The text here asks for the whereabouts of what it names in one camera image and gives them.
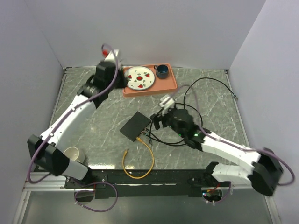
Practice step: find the black network switch box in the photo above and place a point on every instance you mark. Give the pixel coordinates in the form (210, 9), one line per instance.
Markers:
(134, 126)

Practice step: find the salmon pink tray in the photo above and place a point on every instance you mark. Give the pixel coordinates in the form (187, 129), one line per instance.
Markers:
(161, 86)

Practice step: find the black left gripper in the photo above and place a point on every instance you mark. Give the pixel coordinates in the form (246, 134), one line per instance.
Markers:
(125, 80)

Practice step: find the white watermelon pattern plate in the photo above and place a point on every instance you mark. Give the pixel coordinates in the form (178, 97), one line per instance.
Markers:
(139, 78)

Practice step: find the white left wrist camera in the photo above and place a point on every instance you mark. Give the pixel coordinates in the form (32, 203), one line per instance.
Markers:
(111, 55)

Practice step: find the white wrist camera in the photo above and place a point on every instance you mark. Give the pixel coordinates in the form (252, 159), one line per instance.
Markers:
(166, 103)
(111, 55)

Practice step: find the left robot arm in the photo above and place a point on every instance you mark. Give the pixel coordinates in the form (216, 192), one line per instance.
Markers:
(47, 149)

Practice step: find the white paper cup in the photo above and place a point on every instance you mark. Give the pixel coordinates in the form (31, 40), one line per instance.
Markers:
(75, 154)

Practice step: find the dark blue mug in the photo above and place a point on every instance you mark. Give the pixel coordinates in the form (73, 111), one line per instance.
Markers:
(162, 71)

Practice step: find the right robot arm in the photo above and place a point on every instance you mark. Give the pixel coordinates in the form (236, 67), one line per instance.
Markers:
(257, 168)

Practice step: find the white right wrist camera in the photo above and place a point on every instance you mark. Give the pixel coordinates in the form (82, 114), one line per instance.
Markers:
(166, 103)

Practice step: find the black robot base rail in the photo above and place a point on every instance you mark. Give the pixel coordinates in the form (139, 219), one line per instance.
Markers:
(159, 182)

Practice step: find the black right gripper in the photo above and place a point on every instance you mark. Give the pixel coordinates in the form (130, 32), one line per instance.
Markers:
(155, 119)

